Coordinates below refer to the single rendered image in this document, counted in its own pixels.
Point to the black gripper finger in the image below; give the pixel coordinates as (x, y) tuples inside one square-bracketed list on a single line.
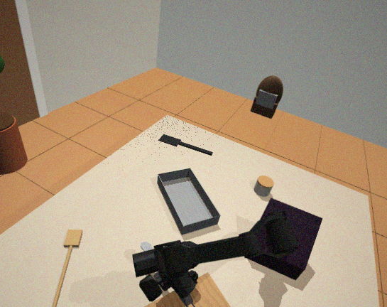
[(166, 288)]

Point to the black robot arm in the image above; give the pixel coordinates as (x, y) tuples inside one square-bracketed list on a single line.
[(174, 259)]

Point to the wooden board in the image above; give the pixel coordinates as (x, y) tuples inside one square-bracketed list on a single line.
[(205, 294)]

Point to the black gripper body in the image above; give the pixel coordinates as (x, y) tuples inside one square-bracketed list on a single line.
[(150, 287)]

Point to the grey cylinder with tan top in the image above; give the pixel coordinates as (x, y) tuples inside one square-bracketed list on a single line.
[(263, 186)]

